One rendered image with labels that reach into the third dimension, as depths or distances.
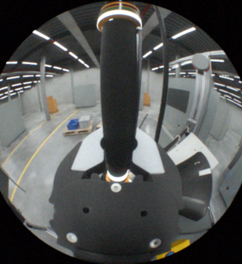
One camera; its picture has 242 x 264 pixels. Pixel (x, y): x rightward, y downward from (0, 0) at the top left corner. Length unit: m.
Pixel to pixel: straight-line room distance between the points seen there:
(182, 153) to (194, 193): 0.35
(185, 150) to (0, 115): 6.58
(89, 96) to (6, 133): 6.81
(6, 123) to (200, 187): 6.47
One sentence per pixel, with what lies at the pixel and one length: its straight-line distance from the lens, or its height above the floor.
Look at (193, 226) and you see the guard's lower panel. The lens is 1.11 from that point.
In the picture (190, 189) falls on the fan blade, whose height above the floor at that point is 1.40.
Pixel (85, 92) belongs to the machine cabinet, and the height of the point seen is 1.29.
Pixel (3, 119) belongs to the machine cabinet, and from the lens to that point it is 6.28.
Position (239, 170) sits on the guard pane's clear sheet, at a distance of 0.75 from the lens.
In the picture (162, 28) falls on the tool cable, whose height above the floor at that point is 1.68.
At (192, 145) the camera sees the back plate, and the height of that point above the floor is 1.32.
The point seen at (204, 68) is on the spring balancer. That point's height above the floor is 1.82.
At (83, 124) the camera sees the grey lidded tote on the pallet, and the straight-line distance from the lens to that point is 3.21.
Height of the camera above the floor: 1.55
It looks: 30 degrees down
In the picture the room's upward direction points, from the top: 1 degrees clockwise
